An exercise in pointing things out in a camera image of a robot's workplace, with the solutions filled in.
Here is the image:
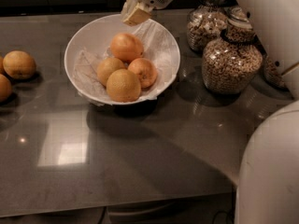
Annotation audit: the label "white paper liner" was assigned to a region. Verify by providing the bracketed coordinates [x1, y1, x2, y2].
[71, 18, 176, 106]

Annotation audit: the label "large orange on table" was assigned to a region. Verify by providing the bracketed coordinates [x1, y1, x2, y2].
[3, 50, 36, 80]

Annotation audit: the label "front glass cereal jar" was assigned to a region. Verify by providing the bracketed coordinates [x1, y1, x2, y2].
[202, 7, 263, 95]

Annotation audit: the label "back left glass jar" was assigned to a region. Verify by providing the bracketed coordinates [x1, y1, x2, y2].
[186, 0, 227, 52]

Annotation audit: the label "white bowl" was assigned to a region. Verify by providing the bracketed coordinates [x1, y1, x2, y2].
[64, 13, 181, 106]

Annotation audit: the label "right colourful cereal jar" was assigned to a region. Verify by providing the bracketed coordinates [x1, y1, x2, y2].
[263, 55, 287, 90]

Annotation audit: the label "black cables under table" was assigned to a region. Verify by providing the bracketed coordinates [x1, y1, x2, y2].
[212, 209, 235, 224]

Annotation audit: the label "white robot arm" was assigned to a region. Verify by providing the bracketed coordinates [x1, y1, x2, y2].
[234, 0, 299, 224]

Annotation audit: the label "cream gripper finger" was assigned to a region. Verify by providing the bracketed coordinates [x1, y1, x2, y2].
[122, 2, 153, 26]
[121, 0, 138, 21]

